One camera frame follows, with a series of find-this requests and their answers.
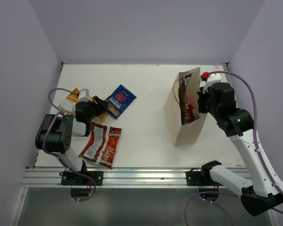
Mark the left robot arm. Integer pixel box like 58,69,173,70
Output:
35,96,108,185

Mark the blue Burts crisps bag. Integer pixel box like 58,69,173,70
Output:
106,85,137,119

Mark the left black base bracket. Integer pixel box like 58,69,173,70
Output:
59,171,104,186

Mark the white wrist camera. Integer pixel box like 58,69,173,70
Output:
78,89,91,102
201,72,222,93

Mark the purple cable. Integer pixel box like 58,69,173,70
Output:
42,88,96,202
209,70,283,217

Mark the aluminium mounting rail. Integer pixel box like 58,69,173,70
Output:
22,167,250,189

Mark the orange snack bag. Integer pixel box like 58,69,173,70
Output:
58,88,108,124

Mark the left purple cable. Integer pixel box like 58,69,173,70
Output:
42,88,96,202

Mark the brown snack bag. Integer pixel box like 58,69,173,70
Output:
178,73,191,125

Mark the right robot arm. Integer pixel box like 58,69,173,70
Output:
198,82,283,216

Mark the beige paper bag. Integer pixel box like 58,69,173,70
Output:
164,67,207,146

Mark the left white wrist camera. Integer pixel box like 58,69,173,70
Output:
78,89,91,102

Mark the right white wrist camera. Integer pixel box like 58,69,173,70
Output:
201,72,222,93

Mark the pink snack bag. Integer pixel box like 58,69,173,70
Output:
188,105,199,123

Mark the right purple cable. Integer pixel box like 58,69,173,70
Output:
209,70,283,217

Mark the black base bracket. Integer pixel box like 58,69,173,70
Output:
59,171,104,186
185,168,215,186

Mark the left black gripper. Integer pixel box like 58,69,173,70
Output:
85,96,108,122

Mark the right black base bracket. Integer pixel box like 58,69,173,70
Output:
185,168,215,186

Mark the red Doritos bag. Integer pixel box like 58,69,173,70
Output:
78,122,122,169

